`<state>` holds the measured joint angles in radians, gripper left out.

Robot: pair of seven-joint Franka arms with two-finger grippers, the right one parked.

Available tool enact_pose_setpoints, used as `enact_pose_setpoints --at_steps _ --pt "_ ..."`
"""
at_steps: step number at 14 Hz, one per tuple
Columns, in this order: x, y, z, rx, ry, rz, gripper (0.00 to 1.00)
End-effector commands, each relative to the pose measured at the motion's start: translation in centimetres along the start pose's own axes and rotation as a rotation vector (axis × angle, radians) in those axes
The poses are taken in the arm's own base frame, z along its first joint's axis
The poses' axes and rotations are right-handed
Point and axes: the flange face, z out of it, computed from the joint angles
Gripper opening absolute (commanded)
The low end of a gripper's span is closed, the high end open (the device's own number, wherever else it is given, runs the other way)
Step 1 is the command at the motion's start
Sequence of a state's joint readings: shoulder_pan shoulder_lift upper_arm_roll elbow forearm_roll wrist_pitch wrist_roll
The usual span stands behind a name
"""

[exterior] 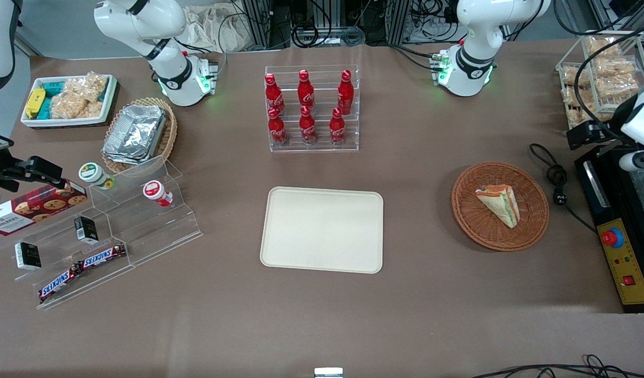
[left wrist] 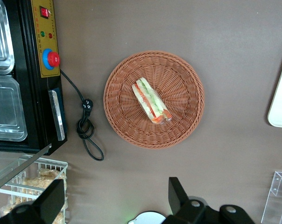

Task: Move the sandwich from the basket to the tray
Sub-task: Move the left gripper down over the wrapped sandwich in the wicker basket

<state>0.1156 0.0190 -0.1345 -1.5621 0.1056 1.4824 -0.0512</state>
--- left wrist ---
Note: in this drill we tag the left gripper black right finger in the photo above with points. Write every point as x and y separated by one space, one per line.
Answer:
178 196

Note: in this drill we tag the triangle sandwich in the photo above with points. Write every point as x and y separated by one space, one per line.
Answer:
150 100

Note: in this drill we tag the red rocker power switch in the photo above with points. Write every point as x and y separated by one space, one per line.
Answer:
44 12

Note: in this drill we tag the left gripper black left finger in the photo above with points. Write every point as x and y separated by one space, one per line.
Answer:
51 200

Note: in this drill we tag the steel food container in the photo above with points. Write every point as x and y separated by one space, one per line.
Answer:
5 109
1 46

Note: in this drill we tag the clear acrylic bottle rack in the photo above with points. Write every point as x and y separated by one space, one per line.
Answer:
275 193

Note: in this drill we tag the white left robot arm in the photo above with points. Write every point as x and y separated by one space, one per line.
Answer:
148 218

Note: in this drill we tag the black sealing machine yellow panel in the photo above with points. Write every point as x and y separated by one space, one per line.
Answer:
33 112

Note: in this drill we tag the round brown wicker basket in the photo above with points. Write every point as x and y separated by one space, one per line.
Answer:
178 77

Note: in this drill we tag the red emergency stop button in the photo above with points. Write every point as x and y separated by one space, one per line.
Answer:
52 59

